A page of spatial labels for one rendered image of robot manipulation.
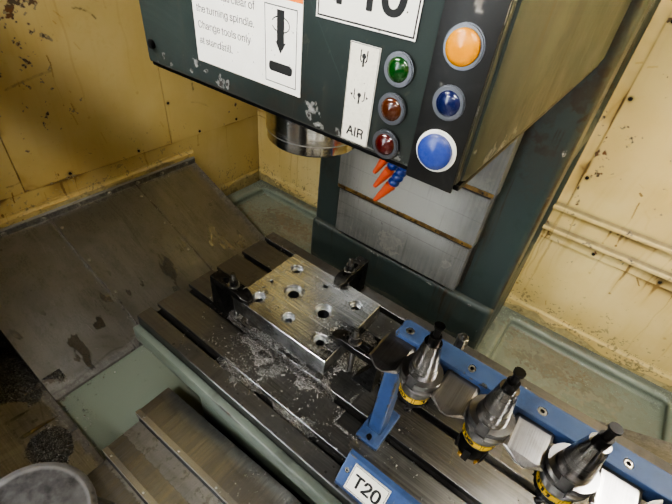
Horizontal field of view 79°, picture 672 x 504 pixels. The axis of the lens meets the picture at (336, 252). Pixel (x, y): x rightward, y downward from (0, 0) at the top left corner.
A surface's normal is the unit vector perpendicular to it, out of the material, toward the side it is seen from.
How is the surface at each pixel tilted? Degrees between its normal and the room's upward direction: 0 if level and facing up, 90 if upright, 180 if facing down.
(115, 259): 24
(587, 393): 0
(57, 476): 18
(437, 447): 0
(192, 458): 8
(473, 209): 91
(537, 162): 90
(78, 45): 90
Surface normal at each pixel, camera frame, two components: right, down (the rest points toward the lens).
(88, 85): 0.79, 0.44
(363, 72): -0.61, 0.47
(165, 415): 0.00, -0.82
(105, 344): 0.40, -0.52
